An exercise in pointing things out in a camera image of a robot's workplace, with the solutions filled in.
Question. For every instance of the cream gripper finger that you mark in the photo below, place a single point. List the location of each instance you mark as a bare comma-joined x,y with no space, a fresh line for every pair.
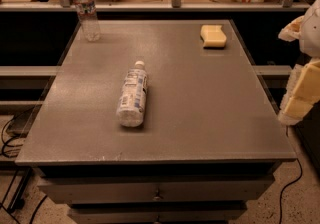
292,31
302,92

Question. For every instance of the yellow sponge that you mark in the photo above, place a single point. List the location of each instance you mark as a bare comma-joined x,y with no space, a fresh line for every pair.
213,36

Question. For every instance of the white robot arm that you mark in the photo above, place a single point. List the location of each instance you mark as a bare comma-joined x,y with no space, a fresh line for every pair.
309,42

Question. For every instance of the lying labelled water bottle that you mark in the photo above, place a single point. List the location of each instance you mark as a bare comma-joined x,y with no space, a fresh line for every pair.
132,101

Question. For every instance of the upright clear water bottle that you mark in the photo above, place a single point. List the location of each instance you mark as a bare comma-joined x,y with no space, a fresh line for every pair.
87,15

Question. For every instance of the grey drawer cabinet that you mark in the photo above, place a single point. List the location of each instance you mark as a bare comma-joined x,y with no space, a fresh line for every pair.
210,140

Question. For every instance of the metal drawer knob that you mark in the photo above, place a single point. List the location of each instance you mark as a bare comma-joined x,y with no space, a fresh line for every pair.
157,197

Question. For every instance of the metal shelf rail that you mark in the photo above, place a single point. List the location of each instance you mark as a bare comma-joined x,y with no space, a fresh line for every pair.
156,7

